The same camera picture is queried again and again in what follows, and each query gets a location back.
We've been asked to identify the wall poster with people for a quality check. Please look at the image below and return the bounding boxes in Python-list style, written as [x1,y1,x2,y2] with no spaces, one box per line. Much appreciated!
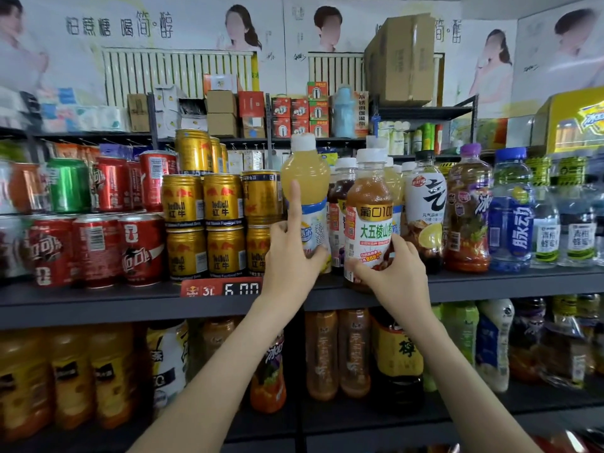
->
[0,0,604,119]

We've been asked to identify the green drink bottle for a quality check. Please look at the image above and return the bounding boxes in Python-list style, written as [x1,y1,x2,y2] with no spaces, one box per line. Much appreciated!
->
[439,301,481,369]
[422,306,445,393]

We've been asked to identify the row of small coloured bottles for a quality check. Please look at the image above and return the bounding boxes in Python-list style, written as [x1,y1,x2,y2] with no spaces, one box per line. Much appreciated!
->
[376,122,445,157]

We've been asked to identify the person's right forearm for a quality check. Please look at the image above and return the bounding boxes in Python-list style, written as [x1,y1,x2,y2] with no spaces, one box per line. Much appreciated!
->
[406,311,544,453]

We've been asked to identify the dark bottle yellow label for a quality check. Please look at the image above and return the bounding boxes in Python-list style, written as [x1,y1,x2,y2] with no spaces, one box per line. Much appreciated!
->
[376,316,426,416]

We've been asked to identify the white blue drink bottle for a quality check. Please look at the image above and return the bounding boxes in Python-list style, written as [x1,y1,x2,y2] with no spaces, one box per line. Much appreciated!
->
[474,299,517,393]

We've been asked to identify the stack of red cartons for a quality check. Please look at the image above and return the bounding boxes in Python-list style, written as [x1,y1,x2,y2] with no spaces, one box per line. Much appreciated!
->
[272,82,332,140]

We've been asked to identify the stack of white tissue packs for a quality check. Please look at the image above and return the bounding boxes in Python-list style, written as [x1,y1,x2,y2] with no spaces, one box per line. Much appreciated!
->
[0,84,128,133]

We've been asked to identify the white cardboard boxes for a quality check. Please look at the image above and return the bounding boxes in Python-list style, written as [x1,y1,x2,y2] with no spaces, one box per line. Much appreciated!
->
[151,84,209,138]

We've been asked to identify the person's right hand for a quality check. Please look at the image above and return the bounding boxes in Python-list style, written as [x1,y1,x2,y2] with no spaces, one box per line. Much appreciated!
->
[354,235,435,327]

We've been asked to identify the stack of gold Red Bull cans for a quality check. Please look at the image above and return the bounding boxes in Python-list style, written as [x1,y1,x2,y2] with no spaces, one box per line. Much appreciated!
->
[160,129,282,279]

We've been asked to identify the yellow carton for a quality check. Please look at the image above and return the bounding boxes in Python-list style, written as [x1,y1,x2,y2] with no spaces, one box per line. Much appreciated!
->
[533,86,604,155]

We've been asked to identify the amber tea bottle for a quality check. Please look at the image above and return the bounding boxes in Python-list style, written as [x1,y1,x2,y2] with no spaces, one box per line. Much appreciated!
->
[338,309,374,399]
[305,311,341,402]
[198,316,237,374]

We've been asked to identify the red price tag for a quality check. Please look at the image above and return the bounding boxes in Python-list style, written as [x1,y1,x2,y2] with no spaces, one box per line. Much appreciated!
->
[179,276,264,298]

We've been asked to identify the large cardboard box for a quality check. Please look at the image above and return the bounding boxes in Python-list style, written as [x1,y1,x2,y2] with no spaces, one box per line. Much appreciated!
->
[363,14,437,108]

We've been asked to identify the brown tea bottle red label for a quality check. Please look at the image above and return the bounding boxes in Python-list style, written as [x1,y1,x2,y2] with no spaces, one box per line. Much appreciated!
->
[342,148,394,289]

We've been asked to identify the yellow juice bottle blue label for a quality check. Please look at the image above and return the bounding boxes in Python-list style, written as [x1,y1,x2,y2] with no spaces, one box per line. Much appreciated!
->
[382,157,407,237]
[281,133,333,270]

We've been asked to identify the light blue plastic jug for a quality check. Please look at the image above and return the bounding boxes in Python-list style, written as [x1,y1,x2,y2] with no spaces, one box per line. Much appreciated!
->
[332,84,358,138]

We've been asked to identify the white black brushstroke bottle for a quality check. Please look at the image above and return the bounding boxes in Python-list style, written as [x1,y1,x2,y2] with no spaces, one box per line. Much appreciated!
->
[404,150,449,274]

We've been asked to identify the group of red soda cans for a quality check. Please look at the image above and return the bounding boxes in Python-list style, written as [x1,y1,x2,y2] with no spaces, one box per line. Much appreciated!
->
[23,150,181,289]

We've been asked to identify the person's left forearm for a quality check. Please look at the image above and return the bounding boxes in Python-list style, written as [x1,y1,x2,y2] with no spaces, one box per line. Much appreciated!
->
[127,311,303,453]

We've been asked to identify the person's left hand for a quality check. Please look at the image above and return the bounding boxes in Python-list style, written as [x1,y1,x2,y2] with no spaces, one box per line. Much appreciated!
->
[259,179,332,322]

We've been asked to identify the blue label sports drink bottle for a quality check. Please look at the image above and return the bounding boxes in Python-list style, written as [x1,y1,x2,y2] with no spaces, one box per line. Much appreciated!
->
[488,147,536,274]

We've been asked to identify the dark grey metal shelf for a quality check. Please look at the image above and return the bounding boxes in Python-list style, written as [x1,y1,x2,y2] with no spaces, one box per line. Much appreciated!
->
[0,94,604,453]

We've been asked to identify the small brown cardboard box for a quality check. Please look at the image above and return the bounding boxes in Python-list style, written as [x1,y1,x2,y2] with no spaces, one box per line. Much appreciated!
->
[127,93,152,134]

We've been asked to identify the white wall radiator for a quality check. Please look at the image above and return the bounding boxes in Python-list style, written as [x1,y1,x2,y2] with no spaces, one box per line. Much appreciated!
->
[306,52,367,95]

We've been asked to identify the purple label fruit drink bottle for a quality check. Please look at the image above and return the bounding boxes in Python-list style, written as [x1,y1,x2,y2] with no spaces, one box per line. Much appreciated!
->
[250,330,287,414]
[444,142,495,274]

